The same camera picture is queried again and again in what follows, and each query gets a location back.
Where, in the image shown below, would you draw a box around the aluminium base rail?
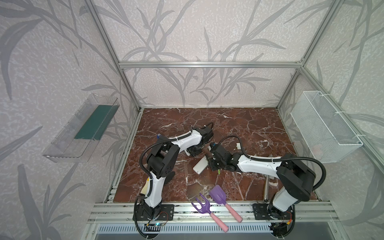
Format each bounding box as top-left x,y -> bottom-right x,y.
80,201 -> 349,240

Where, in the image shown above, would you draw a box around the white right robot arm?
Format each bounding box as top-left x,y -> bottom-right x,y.
209,143 -> 316,214

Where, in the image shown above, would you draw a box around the purple garden fork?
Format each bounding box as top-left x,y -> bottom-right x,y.
191,192 -> 229,233

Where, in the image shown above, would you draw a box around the purple garden shovel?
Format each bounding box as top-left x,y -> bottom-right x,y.
209,185 -> 243,223

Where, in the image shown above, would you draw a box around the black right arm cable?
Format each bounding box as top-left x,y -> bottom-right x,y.
216,135 -> 327,191

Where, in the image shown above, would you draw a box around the yellow black work glove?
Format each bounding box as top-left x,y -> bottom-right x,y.
140,171 -> 175,195

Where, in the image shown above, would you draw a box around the white wire mesh basket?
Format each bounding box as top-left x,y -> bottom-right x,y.
291,91 -> 363,163

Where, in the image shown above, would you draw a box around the white air conditioner remote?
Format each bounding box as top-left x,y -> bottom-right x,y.
193,157 -> 208,175

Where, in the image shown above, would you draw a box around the aluminium frame profiles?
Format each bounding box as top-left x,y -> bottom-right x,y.
83,0 -> 384,175

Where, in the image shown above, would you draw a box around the clear acrylic wall shelf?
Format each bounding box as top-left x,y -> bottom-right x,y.
43,94 -> 120,163

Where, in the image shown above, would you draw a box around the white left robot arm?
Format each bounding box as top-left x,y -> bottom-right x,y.
139,122 -> 214,210

